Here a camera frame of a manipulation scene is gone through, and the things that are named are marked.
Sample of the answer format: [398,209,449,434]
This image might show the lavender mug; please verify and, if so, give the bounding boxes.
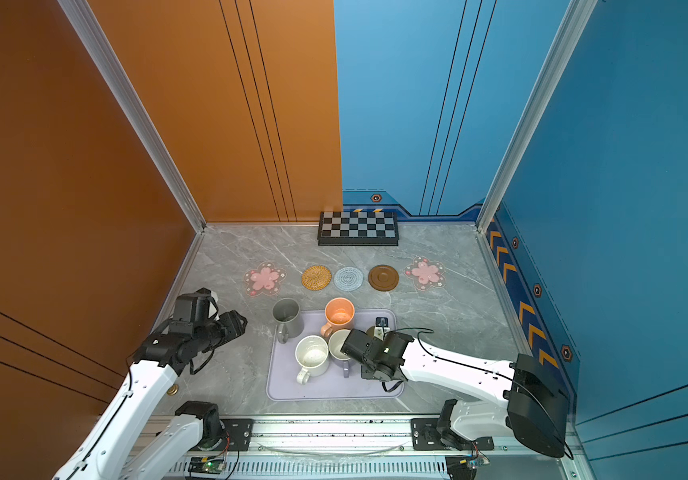
[328,329,351,378]

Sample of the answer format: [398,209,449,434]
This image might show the white mug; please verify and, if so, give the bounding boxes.
[295,335,330,385]

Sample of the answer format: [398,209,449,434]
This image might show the brown wooden round coaster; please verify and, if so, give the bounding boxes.
[368,264,400,292]

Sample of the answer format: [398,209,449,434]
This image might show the grey woven round coaster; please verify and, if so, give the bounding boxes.
[333,267,364,292]

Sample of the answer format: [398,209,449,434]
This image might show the pink flower coaster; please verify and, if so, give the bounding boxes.
[244,262,287,297]
[404,257,446,292]

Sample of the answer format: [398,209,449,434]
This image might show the yellow rattan round coaster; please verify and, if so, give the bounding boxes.
[301,265,333,291]

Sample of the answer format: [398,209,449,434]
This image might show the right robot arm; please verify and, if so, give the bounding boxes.
[342,327,574,459]

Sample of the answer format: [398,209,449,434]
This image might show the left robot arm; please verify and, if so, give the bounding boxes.
[55,288,248,479]

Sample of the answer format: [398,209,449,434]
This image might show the orange mug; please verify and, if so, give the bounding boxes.
[320,297,356,339]

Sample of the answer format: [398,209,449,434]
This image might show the lavender silicone tray mat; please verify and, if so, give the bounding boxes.
[267,310,405,401]

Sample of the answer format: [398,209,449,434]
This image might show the grey mug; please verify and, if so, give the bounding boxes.
[272,298,304,344]

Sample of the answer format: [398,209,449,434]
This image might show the green circuit board left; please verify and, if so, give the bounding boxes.
[187,457,226,476]

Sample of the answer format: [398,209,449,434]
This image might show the circuit board right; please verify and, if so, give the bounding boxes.
[445,455,490,480]

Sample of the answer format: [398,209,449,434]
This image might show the black white chessboard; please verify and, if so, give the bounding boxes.
[317,210,399,247]

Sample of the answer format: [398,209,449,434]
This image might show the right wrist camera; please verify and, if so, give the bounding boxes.
[373,317,390,340]

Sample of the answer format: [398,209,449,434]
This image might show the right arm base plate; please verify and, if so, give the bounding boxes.
[410,418,495,452]

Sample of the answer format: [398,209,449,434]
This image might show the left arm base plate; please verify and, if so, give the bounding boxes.
[196,418,254,453]

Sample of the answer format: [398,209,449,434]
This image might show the aluminium front rail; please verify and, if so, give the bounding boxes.
[131,415,594,479]

